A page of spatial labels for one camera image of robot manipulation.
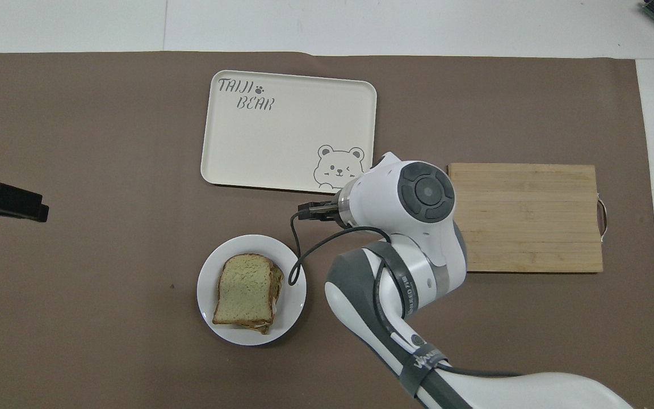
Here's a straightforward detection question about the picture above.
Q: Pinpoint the sandwich base with filling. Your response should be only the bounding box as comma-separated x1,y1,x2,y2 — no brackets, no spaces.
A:
235,259,286,336

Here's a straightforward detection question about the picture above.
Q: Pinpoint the white round plate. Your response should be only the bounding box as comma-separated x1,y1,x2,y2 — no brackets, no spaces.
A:
197,235,307,347

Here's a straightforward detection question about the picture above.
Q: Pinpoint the cream tray with bear print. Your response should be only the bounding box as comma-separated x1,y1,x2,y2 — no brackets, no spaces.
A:
200,70,378,194

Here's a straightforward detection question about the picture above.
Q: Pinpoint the greenish bread slice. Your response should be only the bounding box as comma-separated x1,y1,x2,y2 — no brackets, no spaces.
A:
212,253,275,328

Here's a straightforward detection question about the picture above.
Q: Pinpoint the wooden cutting board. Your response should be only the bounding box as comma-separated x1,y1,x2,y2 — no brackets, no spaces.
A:
447,163,610,274

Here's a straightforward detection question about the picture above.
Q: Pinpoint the black cable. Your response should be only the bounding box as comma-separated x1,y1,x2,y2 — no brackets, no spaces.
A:
288,201,523,379

